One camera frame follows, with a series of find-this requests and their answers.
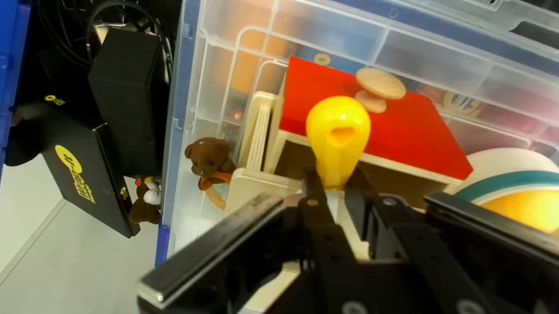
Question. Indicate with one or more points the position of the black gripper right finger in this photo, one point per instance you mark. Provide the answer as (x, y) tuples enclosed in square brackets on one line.
[(407, 244)]

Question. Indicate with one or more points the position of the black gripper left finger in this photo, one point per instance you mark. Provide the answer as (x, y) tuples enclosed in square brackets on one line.
[(317, 232)]

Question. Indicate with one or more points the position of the yellow toy food piece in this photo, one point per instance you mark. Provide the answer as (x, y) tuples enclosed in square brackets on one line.
[(337, 136)]

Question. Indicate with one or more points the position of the red drawer with wooden knob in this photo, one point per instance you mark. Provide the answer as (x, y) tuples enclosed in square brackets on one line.
[(407, 131)]

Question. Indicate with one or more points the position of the grey metal plate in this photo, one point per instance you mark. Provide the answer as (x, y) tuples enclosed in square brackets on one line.
[(215, 250)]

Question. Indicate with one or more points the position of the dark brown toy food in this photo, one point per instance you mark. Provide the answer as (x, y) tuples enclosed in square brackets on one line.
[(210, 159)]

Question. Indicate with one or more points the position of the small brown white toy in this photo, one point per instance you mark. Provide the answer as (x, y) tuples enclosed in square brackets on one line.
[(149, 197)]

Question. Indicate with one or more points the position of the clear flat container blue rim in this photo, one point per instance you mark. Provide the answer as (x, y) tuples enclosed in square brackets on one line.
[(233, 58)]

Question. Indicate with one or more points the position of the black power adapter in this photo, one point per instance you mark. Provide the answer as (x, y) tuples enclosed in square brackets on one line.
[(124, 93)]

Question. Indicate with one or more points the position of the black box with yellow logo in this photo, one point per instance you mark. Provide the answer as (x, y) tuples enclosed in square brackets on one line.
[(81, 175)]

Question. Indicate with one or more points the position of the clear flat storage container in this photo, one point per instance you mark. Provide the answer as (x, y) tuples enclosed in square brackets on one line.
[(500, 18)]

